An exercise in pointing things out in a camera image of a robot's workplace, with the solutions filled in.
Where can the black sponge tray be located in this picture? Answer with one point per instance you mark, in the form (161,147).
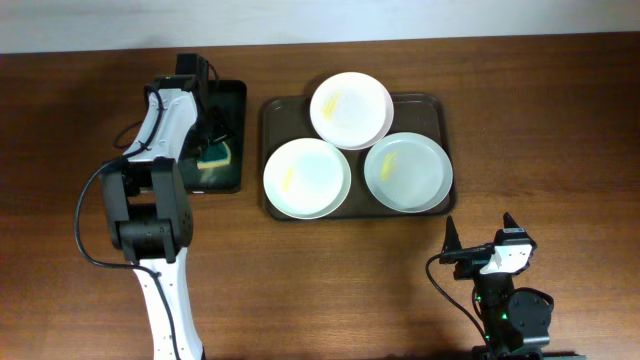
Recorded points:
(230,99)

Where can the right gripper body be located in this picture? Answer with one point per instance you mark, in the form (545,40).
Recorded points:
(471,262)

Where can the white plate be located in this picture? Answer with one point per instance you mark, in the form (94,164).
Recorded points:
(307,178)

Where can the dark brown serving tray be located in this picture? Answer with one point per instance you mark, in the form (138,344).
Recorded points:
(287,118)

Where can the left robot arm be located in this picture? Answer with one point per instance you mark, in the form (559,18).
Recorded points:
(148,213)

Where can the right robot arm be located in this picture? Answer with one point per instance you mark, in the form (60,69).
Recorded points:
(515,321)

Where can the green and yellow sponge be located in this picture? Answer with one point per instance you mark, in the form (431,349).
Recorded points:
(215,156)

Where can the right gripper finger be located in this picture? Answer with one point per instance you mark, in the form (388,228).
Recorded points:
(509,222)
(451,240)

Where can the pink plate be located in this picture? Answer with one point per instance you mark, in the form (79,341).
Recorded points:
(351,110)

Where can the light blue plate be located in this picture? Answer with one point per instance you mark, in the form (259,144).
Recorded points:
(408,172)

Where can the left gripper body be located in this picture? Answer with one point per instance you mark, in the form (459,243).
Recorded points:
(200,134)

